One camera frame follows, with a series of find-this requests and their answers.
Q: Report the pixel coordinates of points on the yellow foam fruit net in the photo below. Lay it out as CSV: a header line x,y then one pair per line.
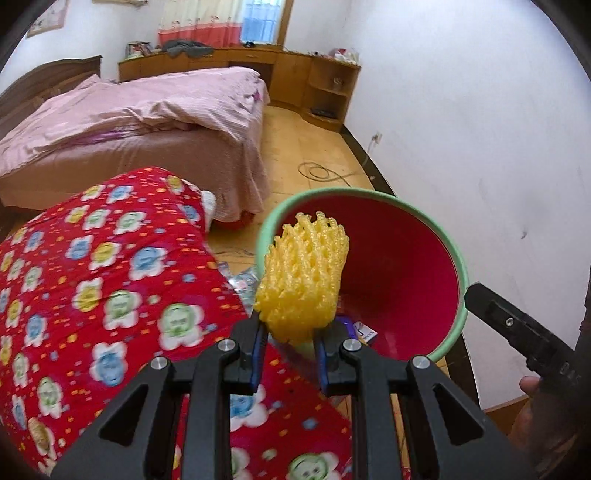
x,y
302,281

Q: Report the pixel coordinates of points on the person's right hand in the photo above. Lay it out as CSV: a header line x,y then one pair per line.
x,y
535,429

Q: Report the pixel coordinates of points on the red bin with green rim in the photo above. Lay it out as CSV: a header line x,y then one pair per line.
x,y
401,267

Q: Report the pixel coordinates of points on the framed wall photo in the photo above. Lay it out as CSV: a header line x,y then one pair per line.
x,y
46,16

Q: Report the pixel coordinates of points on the dark wooden headboard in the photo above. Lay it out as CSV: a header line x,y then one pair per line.
x,y
46,76

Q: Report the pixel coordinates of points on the black device on shelf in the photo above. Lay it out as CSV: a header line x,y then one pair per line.
x,y
323,112

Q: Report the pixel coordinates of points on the grey clothes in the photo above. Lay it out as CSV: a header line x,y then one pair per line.
x,y
184,47

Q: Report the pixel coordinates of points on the wooden corner shelf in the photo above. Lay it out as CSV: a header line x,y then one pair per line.
x,y
318,74

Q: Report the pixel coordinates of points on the pile of plastic packets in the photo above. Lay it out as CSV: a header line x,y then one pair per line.
x,y
242,279

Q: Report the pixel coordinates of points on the floral curtain with red hem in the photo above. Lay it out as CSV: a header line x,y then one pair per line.
x,y
198,23

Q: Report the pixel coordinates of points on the bed with pink quilt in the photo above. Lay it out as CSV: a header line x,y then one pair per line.
x,y
138,161

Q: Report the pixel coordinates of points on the blue and white medicine box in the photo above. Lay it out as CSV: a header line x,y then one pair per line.
x,y
364,333

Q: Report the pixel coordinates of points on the white wall socket with plug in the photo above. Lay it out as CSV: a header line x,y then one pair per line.
x,y
377,137

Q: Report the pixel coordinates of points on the long wooden desk cabinet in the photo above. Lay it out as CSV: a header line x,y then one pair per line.
x,y
286,74

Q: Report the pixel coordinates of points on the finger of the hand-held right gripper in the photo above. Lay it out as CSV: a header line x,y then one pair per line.
x,y
498,318

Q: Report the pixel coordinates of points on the pink and white toiletries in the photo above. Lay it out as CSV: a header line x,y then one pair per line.
x,y
345,55

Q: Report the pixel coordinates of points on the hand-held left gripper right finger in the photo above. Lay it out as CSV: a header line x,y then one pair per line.
x,y
323,367

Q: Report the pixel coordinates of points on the window with wooden frame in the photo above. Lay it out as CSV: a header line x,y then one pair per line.
x,y
263,23

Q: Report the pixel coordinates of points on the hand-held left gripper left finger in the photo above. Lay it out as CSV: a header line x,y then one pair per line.
x,y
256,357

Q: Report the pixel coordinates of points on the red flower printed blanket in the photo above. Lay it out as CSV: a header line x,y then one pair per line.
x,y
138,258

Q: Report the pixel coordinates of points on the pink duvet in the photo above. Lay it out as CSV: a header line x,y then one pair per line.
x,y
138,101

